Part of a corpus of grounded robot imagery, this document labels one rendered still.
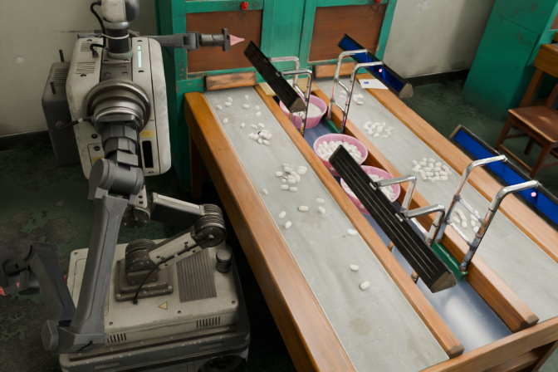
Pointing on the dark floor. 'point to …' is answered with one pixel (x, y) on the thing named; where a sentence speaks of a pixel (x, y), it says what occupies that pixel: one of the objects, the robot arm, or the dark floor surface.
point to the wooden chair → (537, 114)
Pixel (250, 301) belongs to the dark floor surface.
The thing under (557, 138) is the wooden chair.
